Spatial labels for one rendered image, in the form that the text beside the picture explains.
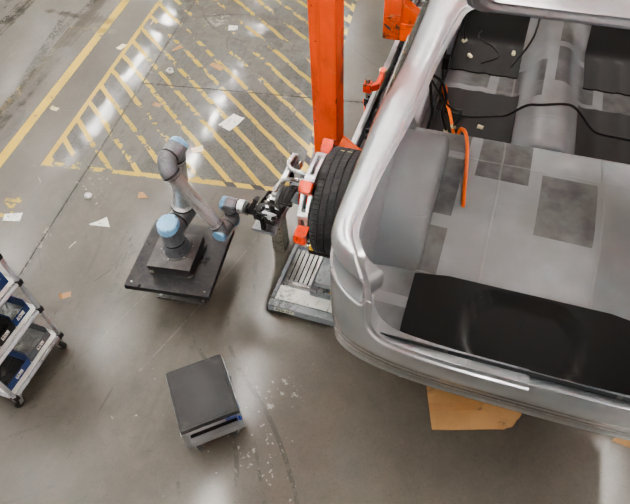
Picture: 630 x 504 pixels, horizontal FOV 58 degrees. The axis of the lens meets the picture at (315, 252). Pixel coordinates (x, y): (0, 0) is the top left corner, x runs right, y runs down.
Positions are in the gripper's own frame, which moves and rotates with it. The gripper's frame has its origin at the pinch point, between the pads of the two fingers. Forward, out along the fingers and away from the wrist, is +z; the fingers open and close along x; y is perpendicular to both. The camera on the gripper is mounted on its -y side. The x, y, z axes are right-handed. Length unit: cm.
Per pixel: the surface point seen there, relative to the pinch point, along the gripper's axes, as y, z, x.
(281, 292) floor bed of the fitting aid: 75, 0, 8
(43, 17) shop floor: 82, -411, -283
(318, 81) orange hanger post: -53, 9, -62
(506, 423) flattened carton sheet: 82, 162, 54
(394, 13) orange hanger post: 6, 14, -255
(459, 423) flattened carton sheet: 83, 135, 63
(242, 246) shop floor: 83, -47, -28
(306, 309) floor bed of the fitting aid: 75, 22, 17
